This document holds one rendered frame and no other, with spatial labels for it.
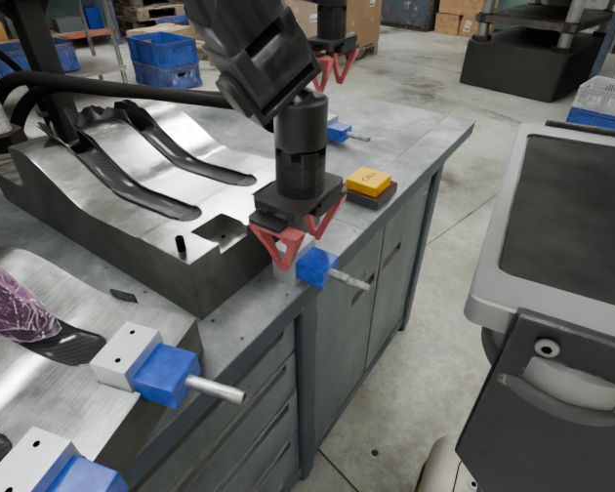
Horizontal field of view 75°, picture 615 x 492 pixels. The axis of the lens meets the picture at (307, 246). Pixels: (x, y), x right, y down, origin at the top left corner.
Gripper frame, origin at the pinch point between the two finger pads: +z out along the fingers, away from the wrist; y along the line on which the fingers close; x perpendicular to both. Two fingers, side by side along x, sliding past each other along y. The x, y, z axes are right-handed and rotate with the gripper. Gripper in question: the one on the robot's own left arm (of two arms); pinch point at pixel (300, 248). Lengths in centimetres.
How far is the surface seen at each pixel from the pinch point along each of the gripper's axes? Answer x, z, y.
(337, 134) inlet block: -16.5, 1.9, -40.3
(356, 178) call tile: -3.2, 1.1, -23.2
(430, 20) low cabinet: -194, 73, -674
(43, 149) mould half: -37.2, -7.9, 9.5
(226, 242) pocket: -7.4, -1.5, 5.7
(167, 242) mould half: -10.6, -4.1, 11.9
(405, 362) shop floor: 8, 85, -56
